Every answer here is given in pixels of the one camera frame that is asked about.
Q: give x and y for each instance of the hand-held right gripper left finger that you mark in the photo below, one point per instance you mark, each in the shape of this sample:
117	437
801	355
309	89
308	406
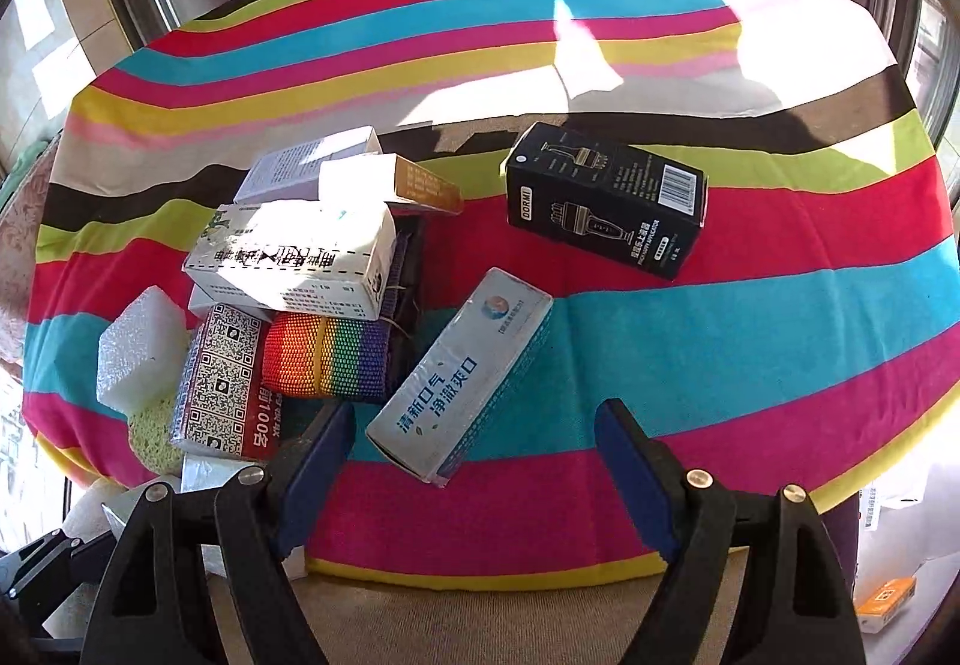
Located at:
315	470

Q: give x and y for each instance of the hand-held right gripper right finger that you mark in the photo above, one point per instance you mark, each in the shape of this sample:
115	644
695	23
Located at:
630	470

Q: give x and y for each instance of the green round sponge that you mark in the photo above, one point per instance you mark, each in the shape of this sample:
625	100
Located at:
154	436

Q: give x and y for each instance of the light blue toothpaste box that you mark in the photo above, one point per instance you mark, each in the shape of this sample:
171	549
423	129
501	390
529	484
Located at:
457	380

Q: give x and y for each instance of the white foam block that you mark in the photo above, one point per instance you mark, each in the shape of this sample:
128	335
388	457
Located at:
139	350

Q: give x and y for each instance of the black product box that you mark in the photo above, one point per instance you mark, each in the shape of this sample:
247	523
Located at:
600	208

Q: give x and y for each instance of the white box with orange side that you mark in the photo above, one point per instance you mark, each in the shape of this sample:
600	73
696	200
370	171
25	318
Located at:
360	178

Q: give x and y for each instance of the white box with blue label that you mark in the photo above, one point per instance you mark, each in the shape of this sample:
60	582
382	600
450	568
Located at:
281	174

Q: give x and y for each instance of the small white box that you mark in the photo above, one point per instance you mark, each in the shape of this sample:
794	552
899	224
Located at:
217	474

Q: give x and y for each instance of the rainbow beaded pouch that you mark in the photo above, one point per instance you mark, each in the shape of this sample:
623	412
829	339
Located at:
322	358

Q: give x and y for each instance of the rainbow striped cloth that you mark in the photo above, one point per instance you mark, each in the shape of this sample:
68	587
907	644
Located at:
675	350

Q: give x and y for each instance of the red patterned box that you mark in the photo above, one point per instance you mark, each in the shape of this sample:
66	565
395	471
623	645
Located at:
221	380

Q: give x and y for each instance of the white box with black print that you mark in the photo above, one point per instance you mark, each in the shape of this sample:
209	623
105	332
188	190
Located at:
292	253

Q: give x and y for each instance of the pink lace cloth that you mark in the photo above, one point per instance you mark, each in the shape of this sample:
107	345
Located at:
22	260

